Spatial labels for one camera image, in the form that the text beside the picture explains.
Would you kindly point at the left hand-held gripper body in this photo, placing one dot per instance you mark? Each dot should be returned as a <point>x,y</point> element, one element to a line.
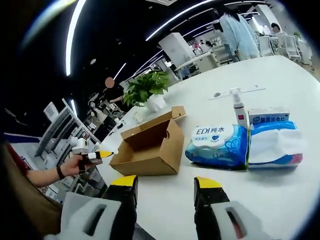
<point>78,146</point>

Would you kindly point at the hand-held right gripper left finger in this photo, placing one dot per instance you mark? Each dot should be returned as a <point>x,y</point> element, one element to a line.
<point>122,200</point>

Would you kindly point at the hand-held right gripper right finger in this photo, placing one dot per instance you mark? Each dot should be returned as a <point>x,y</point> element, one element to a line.
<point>210,202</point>

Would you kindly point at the brown cardboard shoe box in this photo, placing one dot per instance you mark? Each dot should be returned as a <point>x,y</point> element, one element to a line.
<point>155,160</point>

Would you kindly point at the blue wet wipes pack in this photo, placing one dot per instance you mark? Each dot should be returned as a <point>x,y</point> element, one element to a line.
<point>212,147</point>

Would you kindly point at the white blue tissue pack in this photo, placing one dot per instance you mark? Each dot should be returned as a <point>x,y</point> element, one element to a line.
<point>275,145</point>

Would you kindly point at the white spray bottle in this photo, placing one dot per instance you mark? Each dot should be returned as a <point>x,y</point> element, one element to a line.
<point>239,112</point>

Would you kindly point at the small white blue box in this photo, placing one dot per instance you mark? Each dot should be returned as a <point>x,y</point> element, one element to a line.
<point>270,116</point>

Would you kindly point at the person's left hand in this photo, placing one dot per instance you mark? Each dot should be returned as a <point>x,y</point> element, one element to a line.
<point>72,167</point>

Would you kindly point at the grey metal shelf rack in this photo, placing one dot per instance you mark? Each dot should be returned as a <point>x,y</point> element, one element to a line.
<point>60,130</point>

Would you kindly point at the black wristband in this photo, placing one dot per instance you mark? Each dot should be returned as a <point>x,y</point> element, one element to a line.
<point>60,172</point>

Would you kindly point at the white mesh office chair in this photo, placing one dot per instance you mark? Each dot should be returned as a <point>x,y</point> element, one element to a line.
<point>71,207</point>

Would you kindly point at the paper cup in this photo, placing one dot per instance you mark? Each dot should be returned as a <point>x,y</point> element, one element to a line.
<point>138,117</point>

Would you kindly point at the person's brown clothing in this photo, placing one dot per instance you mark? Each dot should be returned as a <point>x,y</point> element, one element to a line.
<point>30,207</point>

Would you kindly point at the potted green plant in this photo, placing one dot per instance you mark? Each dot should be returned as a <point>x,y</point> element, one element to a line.
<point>147,87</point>

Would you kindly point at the white table socket panel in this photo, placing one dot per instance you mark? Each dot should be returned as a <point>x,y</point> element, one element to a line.
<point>247,90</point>

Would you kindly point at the row of white office chairs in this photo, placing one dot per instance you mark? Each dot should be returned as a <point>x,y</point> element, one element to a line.
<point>285,45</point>

